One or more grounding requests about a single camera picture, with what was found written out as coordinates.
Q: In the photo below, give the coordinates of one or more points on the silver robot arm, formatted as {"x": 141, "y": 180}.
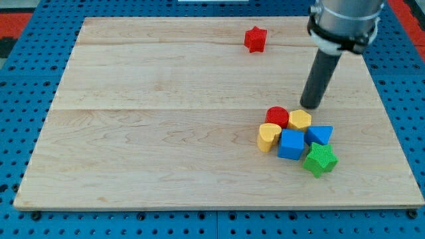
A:
{"x": 336, "y": 26}

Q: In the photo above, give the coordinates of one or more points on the red star block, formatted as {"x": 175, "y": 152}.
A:
{"x": 255, "y": 39}

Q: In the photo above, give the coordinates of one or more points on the green star block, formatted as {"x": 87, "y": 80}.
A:
{"x": 320, "y": 159}

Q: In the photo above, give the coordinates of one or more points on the wooden board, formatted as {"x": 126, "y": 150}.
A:
{"x": 157, "y": 113}

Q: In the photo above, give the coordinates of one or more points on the yellow heart block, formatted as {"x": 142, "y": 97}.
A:
{"x": 268, "y": 136}

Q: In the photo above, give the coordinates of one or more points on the red cylinder block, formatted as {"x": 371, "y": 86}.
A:
{"x": 277, "y": 115}

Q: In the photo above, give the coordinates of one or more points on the blue cube block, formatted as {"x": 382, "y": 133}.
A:
{"x": 291, "y": 144}

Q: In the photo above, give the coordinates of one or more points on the yellow hexagon block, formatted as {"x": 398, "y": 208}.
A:
{"x": 299, "y": 120}

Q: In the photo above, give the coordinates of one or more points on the blue triangle block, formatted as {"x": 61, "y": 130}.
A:
{"x": 320, "y": 134}

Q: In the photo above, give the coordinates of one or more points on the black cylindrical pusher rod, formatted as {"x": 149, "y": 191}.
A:
{"x": 318, "y": 80}

